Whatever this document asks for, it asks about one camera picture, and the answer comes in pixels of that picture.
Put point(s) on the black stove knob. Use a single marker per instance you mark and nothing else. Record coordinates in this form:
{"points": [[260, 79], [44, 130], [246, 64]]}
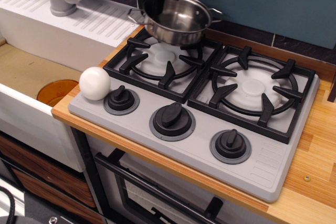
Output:
{"points": [[230, 147], [172, 122], [121, 101]]}

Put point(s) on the black burner grate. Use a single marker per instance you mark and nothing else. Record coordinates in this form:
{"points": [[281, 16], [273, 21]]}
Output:
{"points": [[256, 92], [163, 69]]}

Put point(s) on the oven door with handle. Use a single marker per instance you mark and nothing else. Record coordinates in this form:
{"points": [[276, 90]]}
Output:
{"points": [[153, 204]]}

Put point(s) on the grey toy stove top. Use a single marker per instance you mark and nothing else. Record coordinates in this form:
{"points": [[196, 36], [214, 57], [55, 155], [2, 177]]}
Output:
{"points": [[262, 175]]}

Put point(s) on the orange plastic bowl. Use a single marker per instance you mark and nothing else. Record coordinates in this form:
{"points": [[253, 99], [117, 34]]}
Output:
{"points": [[55, 91]]}

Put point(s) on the black right stove knob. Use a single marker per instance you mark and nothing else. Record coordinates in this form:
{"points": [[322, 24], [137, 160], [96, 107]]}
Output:
{"points": [[230, 147]]}

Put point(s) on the brass screw in counter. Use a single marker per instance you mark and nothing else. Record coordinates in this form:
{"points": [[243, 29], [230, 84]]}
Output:
{"points": [[307, 178]]}

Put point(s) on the black left stove knob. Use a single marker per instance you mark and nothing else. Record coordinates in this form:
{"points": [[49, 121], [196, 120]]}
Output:
{"points": [[121, 101]]}

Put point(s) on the upper wooden drawer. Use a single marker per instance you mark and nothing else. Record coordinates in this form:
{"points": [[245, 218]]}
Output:
{"points": [[59, 175]]}

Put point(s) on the lower wooden drawer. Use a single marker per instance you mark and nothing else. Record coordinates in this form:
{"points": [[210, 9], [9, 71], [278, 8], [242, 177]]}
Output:
{"points": [[74, 210]]}

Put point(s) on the wooden drawer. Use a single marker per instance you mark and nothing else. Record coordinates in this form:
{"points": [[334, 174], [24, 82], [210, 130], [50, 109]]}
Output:
{"points": [[59, 175], [74, 210]]}

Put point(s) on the stainless steel pot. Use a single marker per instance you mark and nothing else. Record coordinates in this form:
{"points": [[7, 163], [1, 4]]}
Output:
{"points": [[178, 22]]}

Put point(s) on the black left burner grate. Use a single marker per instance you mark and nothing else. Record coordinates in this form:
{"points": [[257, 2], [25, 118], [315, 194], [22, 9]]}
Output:
{"points": [[163, 69]]}

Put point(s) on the white mushroom ball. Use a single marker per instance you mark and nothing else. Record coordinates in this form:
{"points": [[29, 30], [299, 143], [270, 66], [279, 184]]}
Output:
{"points": [[94, 83]]}

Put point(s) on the black right burner grate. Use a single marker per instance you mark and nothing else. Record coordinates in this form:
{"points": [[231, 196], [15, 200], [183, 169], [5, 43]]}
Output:
{"points": [[256, 92]]}

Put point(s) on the white toy sink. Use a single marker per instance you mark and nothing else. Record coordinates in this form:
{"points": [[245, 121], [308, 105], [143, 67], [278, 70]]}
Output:
{"points": [[38, 48]]}

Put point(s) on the black middle stove knob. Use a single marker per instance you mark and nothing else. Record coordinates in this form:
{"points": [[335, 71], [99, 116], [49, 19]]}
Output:
{"points": [[172, 122]]}

